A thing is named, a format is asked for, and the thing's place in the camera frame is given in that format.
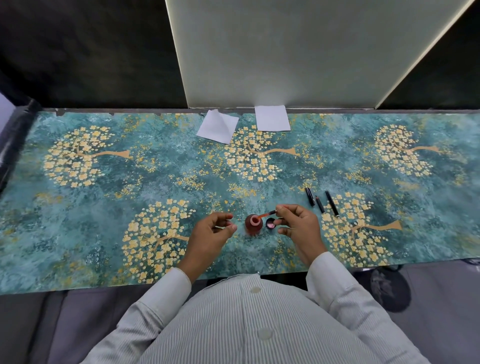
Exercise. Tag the person's right hand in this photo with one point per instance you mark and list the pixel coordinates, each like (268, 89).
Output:
(303, 232)

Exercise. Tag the person's left hand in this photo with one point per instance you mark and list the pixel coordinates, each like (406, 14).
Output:
(204, 243)

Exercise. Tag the black bottle cap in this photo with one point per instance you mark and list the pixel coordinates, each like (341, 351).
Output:
(270, 224)

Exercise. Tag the black pen cap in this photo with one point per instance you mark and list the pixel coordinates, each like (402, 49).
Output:
(310, 197)

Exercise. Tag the black pen barrel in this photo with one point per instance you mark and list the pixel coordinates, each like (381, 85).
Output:
(332, 204)

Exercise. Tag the red ink bottle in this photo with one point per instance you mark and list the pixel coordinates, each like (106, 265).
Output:
(253, 228)

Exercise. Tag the person's right forearm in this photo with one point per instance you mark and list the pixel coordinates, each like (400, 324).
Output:
(348, 307)

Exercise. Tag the person's left forearm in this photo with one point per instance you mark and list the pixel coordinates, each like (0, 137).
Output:
(142, 322)

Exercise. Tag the person's striped shirt torso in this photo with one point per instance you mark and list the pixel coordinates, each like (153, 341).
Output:
(255, 322)

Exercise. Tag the black waste bin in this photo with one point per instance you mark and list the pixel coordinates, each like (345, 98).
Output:
(397, 296)

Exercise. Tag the creased white paper square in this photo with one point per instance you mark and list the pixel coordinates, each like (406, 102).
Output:
(216, 127)

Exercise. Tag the teal floral table cover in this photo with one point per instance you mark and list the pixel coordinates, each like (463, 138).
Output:
(75, 225)

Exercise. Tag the frosted white light panel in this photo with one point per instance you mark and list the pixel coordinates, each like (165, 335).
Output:
(300, 52)

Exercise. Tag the black wrapped metal frame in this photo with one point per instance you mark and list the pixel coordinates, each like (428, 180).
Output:
(18, 138)

